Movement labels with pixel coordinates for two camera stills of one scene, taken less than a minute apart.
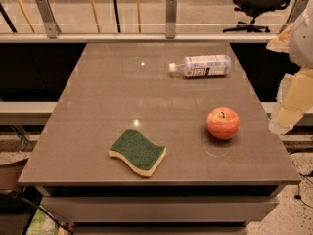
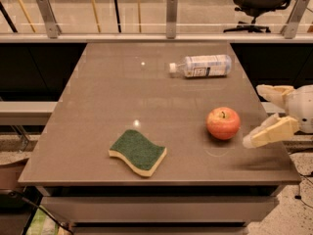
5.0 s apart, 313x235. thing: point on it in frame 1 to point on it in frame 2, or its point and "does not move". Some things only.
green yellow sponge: (141, 155) does not move
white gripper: (302, 43) to (303, 108)
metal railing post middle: (171, 17) does not move
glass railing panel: (150, 9) does not move
